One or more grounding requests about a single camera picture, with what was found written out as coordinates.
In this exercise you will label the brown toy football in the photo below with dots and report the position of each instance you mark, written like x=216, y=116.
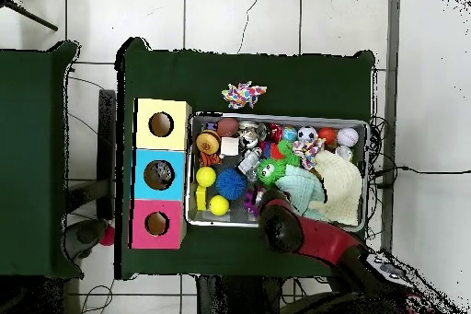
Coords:
x=228, y=127

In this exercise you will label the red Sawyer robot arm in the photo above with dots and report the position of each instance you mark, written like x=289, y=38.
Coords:
x=320, y=240

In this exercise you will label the small blue spiky ball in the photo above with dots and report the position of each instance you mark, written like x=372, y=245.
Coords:
x=231, y=184

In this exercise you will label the shallow clear mesh bin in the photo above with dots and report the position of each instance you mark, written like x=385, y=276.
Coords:
x=323, y=120

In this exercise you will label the yellow smiley ball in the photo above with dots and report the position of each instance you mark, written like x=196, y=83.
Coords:
x=219, y=205

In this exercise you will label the polka dot cloth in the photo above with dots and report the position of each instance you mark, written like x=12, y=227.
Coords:
x=307, y=150
x=243, y=95

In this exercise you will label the black upright panel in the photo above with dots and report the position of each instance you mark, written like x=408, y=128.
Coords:
x=106, y=137

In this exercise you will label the smooth orange ball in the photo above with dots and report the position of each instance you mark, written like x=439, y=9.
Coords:
x=326, y=135

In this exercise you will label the wooden burger toy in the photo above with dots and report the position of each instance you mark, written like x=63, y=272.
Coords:
x=208, y=142

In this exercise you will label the small green spiky ball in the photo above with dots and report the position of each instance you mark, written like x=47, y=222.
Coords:
x=272, y=172

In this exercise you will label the grey rounded object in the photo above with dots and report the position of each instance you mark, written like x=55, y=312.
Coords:
x=84, y=234

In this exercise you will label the black and white soccer ball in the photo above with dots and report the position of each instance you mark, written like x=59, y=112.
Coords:
x=307, y=133

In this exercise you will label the black rod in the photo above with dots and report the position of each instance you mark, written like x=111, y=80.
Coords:
x=33, y=17

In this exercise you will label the dark green table cloth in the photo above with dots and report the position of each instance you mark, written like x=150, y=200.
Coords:
x=239, y=71
x=29, y=126

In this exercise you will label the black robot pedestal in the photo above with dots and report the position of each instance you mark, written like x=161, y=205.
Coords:
x=235, y=295

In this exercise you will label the cream knitted cloth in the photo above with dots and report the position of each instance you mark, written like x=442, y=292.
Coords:
x=342, y=181

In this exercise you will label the wooden box with three holes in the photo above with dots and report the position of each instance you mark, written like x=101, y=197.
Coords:
x=173, y=141

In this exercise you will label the teal knitted cloth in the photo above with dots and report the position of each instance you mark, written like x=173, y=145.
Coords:
x=300, y=185

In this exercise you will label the red ball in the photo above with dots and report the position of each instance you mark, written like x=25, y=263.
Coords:
x=107, y=236

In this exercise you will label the white baseball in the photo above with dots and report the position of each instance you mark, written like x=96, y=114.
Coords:
x=347, y=137

